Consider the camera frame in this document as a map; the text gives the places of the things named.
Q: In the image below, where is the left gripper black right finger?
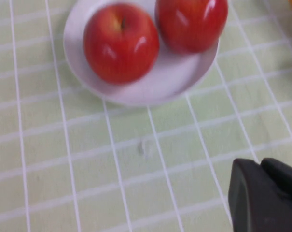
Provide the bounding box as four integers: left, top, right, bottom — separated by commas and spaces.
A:
260, 157, 292, 202

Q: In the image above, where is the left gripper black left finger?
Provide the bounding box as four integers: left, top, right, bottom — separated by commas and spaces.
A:
227, 158, 292, 232

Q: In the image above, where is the red apple with long stem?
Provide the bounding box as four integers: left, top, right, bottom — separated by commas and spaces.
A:
155, 0, 229, 53

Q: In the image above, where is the red apple with short stem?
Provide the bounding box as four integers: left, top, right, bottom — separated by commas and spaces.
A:
83, 3, 160, 86

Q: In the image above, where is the white round plate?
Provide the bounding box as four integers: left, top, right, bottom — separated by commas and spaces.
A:
63, 0, 220, 107

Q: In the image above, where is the green checked tablecloth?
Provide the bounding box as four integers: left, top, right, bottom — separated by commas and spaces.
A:
0, 0, 292, 232

